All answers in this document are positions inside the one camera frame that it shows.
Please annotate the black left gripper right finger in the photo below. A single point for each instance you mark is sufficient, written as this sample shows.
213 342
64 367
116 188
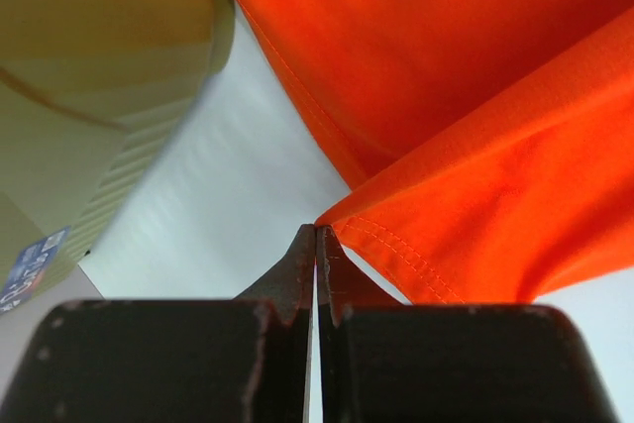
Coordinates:
384 361

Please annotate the olive green plastic bin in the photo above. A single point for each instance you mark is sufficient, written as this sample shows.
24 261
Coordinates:
90 92

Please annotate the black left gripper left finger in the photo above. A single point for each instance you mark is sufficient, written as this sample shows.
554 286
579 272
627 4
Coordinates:
238 360

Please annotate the orange t shirt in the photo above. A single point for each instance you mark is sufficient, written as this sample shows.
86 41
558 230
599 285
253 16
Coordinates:
487 144

